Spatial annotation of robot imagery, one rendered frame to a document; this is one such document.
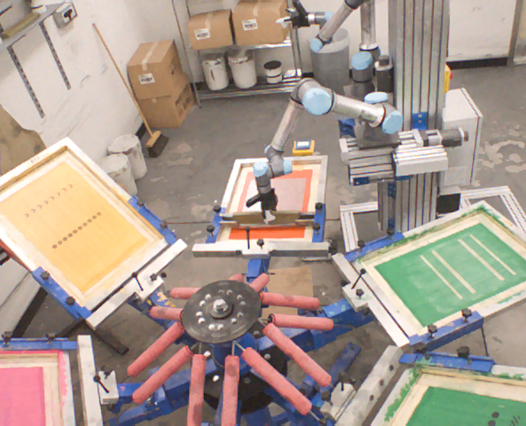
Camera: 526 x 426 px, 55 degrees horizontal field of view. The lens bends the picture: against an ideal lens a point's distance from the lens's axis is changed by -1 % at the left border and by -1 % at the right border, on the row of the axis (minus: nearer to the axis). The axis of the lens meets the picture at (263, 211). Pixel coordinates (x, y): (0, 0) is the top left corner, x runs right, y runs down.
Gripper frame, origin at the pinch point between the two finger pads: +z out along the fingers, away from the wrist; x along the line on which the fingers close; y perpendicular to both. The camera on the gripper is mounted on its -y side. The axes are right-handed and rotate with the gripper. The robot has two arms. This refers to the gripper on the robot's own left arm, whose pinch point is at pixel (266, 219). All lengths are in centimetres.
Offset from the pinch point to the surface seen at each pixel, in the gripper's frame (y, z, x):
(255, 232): -6.7, 5.5, -3.9
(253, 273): 0.3, -3.2, -41.9
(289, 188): 7.9, 5.5, 33.0
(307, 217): 21.4, 1.3, 1.9
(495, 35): 189, 66, 367
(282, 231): 8.2, 5.5, -3.6
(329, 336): 36, 10, -67
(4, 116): -195, -31, 80
